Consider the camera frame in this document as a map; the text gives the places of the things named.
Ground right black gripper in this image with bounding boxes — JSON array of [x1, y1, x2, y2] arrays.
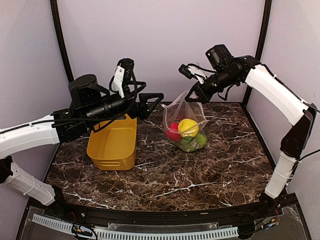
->
[[184, 67, 238, 104]]

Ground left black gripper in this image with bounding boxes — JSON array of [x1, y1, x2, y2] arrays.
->
[[85, 80, 165, 126]]

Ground clear zip top bag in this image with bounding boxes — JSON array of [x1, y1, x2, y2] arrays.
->
[[161, 91, 208, 153]]

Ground yellow lemon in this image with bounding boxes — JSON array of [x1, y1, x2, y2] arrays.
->
[[178, 118, 200, 138]]

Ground red apple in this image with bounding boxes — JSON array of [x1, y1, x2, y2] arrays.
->
[[165, 122, 182, 142]]

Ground green cabbage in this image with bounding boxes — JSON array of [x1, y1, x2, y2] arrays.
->
[[179, 137, 197, 153], [195, 133, 208, 148]]

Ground yellow plastic basket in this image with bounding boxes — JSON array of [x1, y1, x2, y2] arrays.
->
[[86, 114, 137, 171]]

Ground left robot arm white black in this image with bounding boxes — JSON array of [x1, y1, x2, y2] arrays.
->
[[0, 71, 164, 218]]

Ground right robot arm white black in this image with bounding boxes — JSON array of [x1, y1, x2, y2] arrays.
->
[[178, 44, 319, 217]]

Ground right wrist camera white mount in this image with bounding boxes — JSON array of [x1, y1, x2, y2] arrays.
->
[[178, 64, 207, 84]]

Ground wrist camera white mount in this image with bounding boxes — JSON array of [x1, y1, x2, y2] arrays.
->
[[109, 58, 134, 99], [178, 64, 207, 84]]

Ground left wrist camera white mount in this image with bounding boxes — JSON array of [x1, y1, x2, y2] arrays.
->
[[109, 58, 134, 99]]

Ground right black frame post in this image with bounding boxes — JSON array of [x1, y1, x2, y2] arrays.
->
[[241, 0, 273, 103]]

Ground black frame post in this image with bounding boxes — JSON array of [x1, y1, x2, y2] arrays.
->
[[50, 0, 74, 83], [241, 0, 273, 103]]

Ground left black frame post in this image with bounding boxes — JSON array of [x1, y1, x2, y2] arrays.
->
[[50, 0, 74, 83]]

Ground black front rail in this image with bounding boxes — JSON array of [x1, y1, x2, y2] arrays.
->
[[29, 199, 298, 228]]

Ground white slotted cable duct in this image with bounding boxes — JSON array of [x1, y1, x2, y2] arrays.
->
[[31, 214, 239, 240]]

